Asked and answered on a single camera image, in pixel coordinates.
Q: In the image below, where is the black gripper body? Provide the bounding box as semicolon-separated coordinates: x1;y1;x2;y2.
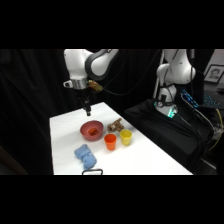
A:
75;88;92;109

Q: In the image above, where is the red patterned ball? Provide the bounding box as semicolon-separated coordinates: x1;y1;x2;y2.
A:
87;127;100;136

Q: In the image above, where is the pink bowl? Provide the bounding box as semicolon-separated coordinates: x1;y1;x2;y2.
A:
79;120;105;142

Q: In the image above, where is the orange plastic cup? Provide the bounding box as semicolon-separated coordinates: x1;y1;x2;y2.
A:
104;133;118;151

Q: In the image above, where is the yellow plastic cup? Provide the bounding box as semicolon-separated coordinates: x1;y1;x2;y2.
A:
119;129;133;146

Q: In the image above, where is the blue plush cloth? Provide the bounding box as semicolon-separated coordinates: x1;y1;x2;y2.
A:
73;143;98;170

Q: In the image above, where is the black curtain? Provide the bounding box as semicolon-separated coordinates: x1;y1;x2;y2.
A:
0;49;164;175

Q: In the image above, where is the black draped robot stand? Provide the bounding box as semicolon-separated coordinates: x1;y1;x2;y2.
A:
123;97;224;175

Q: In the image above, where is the backlit keyboard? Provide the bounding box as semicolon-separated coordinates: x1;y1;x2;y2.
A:
203;92;224;108

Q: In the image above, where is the framed portrait picture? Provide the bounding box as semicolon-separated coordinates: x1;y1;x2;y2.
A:
203;64;224;84

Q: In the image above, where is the tan wrist cable connector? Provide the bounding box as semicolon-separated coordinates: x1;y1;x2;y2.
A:
87;80;103;93

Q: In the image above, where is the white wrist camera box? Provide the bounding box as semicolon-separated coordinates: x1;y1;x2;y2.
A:
63;79;74;89

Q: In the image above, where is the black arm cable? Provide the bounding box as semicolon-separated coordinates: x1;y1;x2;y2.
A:
98;49;163;98

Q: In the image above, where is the black wire frame object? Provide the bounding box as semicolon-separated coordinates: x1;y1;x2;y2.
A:
81;168;104;176

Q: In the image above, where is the blue lit cable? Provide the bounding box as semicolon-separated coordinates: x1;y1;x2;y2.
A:
181;89;201;109

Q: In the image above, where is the yellow cable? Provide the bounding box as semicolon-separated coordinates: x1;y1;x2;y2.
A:
208;108;224;153

